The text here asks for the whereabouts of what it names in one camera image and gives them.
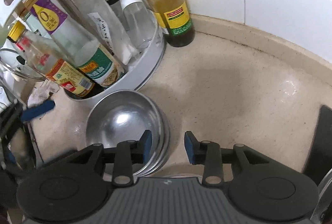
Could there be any steel bowl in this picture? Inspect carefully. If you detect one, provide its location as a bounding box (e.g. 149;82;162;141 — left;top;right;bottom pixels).
145;111;171;176
85;90;161;176
137;108;164;176

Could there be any white rag left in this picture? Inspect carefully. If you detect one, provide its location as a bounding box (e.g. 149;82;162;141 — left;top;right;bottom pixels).
28;80;60;108

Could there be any glass pot lid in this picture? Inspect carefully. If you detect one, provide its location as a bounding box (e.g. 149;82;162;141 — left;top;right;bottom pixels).
1;48;46;82

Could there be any yellow label vinegar bottle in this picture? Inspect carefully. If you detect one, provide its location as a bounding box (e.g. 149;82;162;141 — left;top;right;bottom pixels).
7;21;103;99

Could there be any purple label white vinegar bottle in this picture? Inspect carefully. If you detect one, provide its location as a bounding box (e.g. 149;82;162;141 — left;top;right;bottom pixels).
24;0;126;88

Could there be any black gas stove top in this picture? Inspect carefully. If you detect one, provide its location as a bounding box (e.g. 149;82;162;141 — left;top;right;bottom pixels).
303;105;331;185

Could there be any plastic bag in rack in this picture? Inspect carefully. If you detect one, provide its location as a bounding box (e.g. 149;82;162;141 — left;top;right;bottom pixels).
73;0;141;65

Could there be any clear dispenser bottle white cap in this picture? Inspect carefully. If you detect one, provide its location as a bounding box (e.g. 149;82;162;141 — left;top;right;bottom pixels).
119;0;155;50

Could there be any white rotating condiment rack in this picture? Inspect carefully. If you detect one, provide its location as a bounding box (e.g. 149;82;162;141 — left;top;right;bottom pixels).
1;0;164;103

